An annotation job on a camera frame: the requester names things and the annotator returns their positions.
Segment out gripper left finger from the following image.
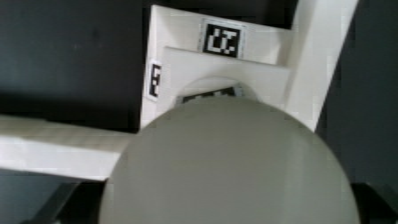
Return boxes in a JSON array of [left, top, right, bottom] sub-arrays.
[[19, 181, 101, 224]]

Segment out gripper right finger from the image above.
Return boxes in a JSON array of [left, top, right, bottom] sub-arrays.
[[351, 183, 398, 224]]

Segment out white lamp bulb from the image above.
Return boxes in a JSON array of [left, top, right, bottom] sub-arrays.
[[99, 97, 360, 224]]

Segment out white lamp base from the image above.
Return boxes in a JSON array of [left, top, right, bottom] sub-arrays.
[[138, 5, 293, 126]]

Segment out white U-shaped frame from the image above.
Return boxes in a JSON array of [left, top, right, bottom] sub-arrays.
[[0, 0, 358, 181]]

